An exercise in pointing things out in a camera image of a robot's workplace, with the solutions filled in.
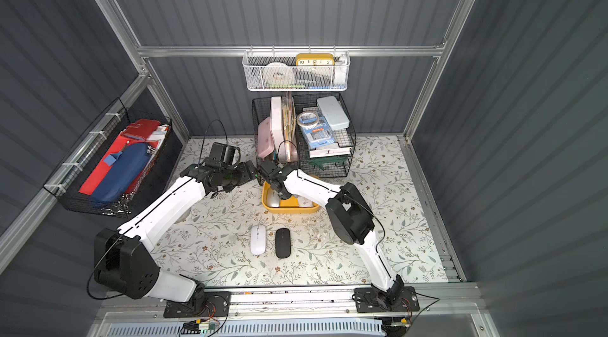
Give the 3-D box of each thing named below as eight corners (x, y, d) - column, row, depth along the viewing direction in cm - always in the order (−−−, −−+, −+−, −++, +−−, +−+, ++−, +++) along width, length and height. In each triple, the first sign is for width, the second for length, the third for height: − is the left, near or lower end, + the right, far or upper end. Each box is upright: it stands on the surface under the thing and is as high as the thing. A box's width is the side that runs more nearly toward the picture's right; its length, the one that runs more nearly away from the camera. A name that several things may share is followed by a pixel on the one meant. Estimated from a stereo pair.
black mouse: (274, 258, 85) (273, 256, 83) (276, 230, 91) (275, 228, 89) (290, 258, 84) (290, 256, 83) (292, 230, 91) (291, 228, 89)
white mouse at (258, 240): (250, 256, 85) (249, 254, 83) (251, 227, 92) (250, 225, 90) (266, 254, 85) (265, 252, 84) (266, 226, 92) (265, 223, 91)
